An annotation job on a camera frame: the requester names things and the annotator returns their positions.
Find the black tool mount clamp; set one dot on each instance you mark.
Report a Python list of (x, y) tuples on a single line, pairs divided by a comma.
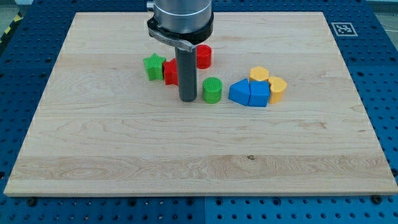
[(186, 42)]

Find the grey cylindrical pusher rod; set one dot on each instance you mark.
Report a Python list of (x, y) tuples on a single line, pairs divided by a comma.
[(187, 74)]

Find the red star block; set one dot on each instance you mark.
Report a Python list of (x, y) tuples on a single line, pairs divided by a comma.
[(170, 72)]

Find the green star block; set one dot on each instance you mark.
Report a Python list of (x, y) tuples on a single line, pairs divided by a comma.
[(154, 67)]

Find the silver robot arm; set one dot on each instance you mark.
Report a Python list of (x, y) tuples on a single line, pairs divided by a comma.
[(182, 24)]

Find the red cylinder block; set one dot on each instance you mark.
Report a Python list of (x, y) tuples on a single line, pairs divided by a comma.
[(204, 55)]

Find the green cylinder block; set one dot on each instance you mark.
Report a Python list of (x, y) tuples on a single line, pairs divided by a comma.
[(212, 90)]

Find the blue pentagon block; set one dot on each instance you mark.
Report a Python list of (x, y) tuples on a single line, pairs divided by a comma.
[(239, 92)]

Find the yellow hexagon block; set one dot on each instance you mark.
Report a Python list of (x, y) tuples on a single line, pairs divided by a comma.
[(258, 74)]

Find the blue cube block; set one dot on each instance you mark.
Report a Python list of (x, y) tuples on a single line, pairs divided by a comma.
[(259, 93)]

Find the yellow heart block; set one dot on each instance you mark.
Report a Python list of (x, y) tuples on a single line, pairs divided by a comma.
[(277, 88)]

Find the wooden board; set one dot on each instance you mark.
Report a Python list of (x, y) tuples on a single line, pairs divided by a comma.
[(103, 129)]

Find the white fiducial marker tag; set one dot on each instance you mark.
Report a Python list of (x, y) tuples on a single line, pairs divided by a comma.
[(344, 29)]

